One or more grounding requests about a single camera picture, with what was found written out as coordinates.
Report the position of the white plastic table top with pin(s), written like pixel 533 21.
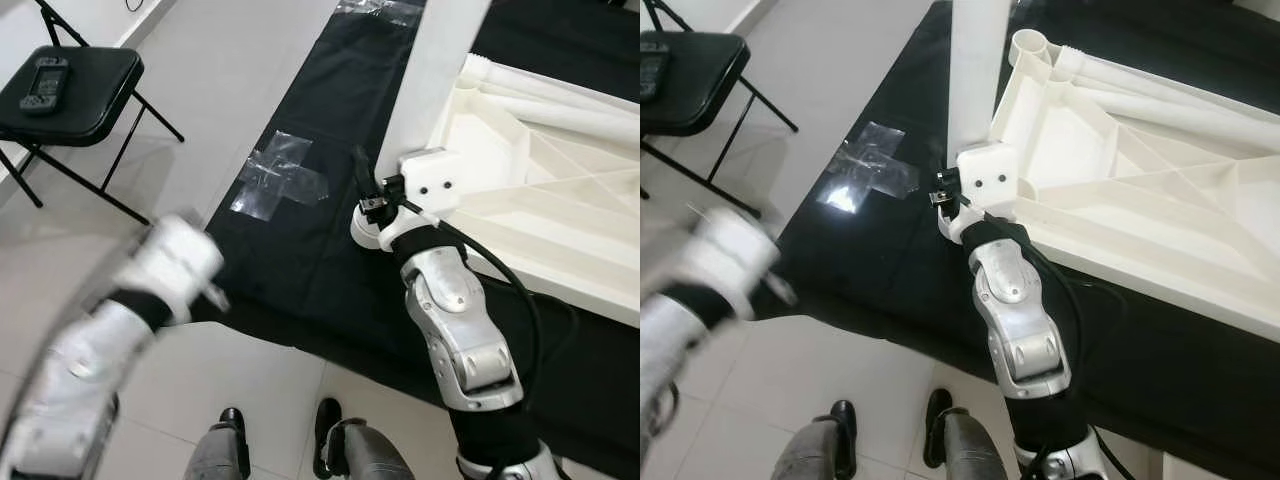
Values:
pixel 540 200
pixel 1130 200

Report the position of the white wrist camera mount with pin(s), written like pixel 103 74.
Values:
pixel 988 178
pixel 430 180
pixel 170 260
pixel 735 260

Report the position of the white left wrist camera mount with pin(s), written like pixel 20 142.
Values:
pixel 170 260
pixel 735 260

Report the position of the black folding chair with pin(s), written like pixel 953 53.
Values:
pixel 700 80
pixel 100 95

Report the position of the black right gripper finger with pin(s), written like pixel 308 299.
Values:
pixel 364 175

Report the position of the clear crossed tape patch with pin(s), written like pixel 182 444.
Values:
pixel 280 180
pixel 870 170

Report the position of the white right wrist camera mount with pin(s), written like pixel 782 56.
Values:
pixel 430 180
pixel 988 178

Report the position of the grey robot right leg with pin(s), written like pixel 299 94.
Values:
pixel 375 460
pixel 975 455

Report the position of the grey robot left leg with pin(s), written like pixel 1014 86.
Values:
pixel 810 460
pixel 215 460

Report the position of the black remote control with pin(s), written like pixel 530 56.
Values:
pixel 45 85
pixel 652 70

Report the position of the grey robot leg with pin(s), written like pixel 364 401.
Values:
pixel 215 460
pixel 375 460
pixel 975 455
pixel 810 460

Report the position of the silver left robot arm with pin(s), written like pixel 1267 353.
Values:
pixel 665 350
pixel 70 390

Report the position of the clear tape strip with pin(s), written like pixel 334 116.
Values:
pixel 380 12

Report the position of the white plastic table leg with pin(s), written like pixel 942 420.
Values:
pixel 570 110
pixel 980 70
pixel 430 80
pixel 1180 80
pixel 570 85
pixel 1180 112

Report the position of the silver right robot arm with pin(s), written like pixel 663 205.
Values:
pixel 1020 330
pixel 460 340

